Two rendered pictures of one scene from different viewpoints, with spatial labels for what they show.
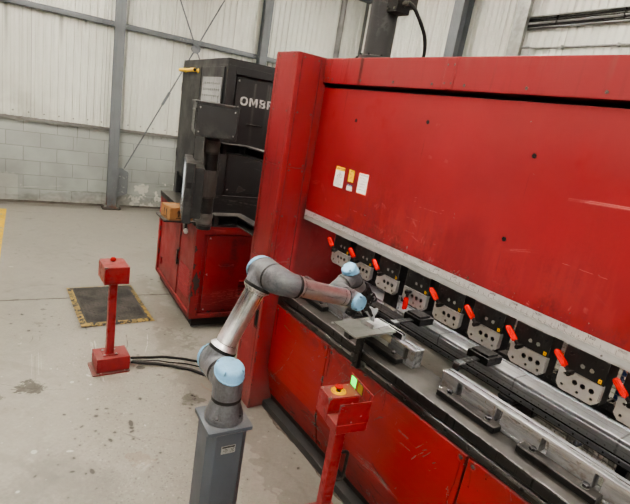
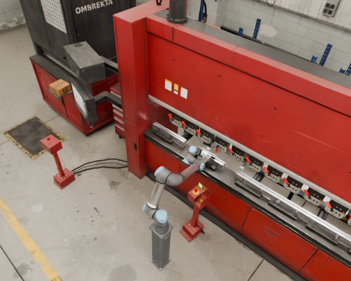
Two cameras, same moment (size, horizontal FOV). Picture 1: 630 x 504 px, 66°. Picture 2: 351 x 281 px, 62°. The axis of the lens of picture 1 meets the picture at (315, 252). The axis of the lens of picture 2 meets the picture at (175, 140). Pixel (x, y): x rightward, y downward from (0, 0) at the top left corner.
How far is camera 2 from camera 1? 1.59 m
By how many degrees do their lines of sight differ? 33
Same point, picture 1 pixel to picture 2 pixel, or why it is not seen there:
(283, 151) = (133, 75)
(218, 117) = (94, 71)
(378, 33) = (178, 6)
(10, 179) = not seen: outside the picture
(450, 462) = (243, 207)
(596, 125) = (302, 105)
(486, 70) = (250, 64)
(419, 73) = (212, 51)
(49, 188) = not seen: outside the picture
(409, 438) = (225, 198)
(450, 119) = (232, 78)
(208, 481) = (161, 246)
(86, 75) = not seen: outside the picture
